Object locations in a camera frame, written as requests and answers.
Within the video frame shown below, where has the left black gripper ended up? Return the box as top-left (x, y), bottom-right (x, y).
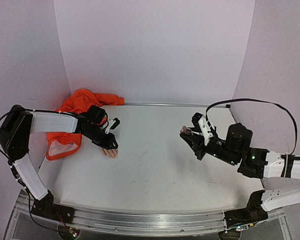
top-left (83, 125), bottom-right (119, 150)

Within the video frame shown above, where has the nail polish bottle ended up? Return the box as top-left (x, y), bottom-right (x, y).
top-left (180, 125), bottom-right (193, 135)

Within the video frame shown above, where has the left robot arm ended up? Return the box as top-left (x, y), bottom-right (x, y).
top-left (0, 105), bottom-right (120, 219)

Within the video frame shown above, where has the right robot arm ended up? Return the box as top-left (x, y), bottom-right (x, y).
top-left (179, 121), bottom-right (300, 212)

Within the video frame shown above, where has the mannequin hand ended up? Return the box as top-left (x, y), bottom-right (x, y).
top-left (101, 148), bottom-right (118, 159)

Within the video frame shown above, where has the orange hoodie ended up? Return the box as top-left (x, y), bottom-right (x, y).
top-left (45, 88), bottom-right (125, 161)

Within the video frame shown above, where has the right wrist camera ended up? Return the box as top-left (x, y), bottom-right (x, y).
top-left (191, 112), bottom-right (217, 146)

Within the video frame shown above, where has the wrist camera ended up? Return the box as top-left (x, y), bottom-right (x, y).
top-left (102, 117), bottom-right (121, 134)
top-left (191, 112), bottom-right (217, 146)

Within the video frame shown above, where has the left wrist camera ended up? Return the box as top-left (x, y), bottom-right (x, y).
top-left (102, 117), bottom-right (121, 134)

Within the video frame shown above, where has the aluminium front rail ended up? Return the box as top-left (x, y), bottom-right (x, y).
top-left (4, 191), bottom-right (291, 240)

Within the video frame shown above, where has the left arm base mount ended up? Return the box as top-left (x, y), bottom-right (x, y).
top-left (30, 190), bottom-right (75, 225)

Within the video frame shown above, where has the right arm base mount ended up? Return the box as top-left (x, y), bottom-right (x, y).
top-left (224, 190), bottom-right (268, 230)

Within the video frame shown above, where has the black right camera cable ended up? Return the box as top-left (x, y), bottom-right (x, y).
top-left (205, 98), bottom-right (298, 157)

